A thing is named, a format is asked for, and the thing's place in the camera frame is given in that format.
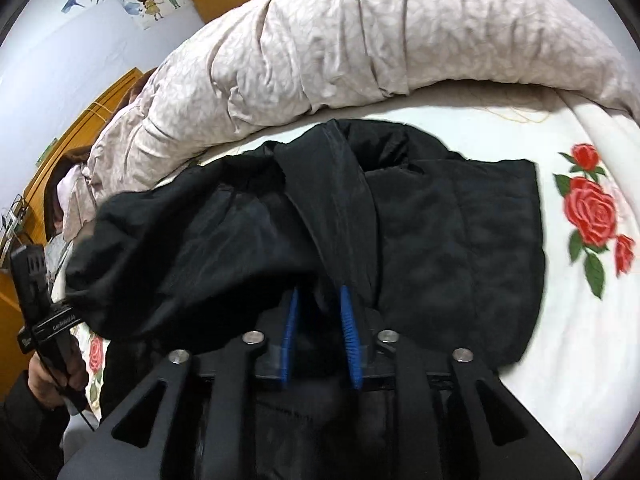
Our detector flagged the black hooded puffer jacket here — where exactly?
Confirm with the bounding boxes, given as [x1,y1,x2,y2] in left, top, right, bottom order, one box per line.
[63,117,548,480]

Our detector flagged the person's left hand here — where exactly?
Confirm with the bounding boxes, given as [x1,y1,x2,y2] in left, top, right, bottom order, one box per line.
[27,336,89,408]

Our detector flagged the orange wooden headboard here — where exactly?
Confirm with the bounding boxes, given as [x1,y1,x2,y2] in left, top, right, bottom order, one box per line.
[1,67,142,396]

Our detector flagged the brown blanket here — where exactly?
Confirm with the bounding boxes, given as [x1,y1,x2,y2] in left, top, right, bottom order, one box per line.
[41,68,154,242]

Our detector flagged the white rose-print bed sheet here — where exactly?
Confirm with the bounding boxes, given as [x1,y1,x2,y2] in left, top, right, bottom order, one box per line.
[64,82,639,479]

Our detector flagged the pink patterned duvet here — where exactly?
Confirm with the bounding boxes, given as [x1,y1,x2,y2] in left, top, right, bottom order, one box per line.
[63,0,639,240]

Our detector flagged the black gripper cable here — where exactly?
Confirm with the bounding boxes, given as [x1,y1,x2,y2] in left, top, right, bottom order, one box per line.
[41,358,98,434]

